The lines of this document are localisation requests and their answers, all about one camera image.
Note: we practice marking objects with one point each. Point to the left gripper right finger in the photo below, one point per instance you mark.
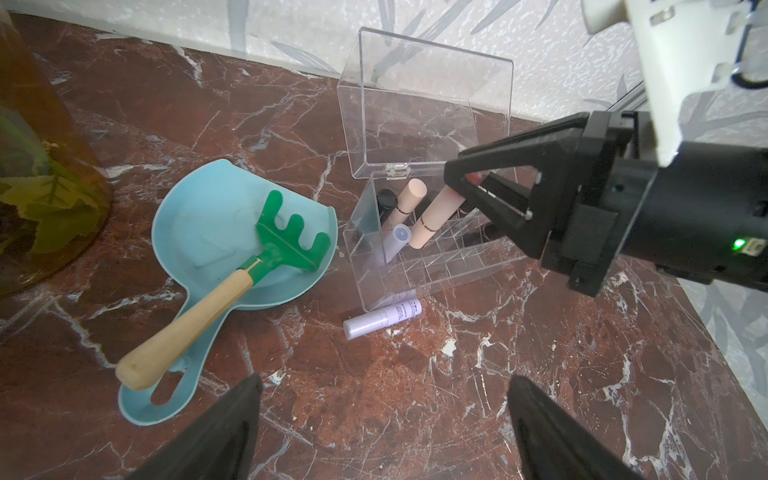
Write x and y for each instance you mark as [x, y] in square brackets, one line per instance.
[553, 445]

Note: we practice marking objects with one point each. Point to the black lipstick tube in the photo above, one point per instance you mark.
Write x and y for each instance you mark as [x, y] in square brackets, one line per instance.
[387, 201]

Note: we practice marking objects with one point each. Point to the green toy rake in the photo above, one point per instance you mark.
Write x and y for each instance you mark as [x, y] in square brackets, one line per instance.
[146, 364]

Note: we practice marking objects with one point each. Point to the lilac lipstick tube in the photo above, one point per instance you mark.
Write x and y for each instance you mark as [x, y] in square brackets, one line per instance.
[392, 244]
[381, 318]

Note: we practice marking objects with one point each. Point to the artificial flowers in yellow vase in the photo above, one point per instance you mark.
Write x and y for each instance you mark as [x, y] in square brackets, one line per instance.
[55, 197]

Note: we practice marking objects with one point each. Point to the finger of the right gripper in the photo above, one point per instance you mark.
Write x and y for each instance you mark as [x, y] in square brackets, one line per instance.
[533, 217]
[545, 147]

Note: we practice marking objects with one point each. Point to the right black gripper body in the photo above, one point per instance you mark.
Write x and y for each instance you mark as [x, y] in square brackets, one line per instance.
[702, 218]

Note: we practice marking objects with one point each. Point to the pink lipstick tube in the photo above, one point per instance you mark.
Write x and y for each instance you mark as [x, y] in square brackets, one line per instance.
[440, 210]

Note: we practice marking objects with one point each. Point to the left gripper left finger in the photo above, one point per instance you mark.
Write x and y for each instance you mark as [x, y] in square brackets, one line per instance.
[220, 444]

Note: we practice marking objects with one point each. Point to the rose gold lipstick tube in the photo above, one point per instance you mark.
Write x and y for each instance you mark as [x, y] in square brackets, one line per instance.
[408, 199]

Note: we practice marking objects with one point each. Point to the teal toy shovel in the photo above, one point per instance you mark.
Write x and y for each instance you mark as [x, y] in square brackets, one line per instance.
[202, 232]

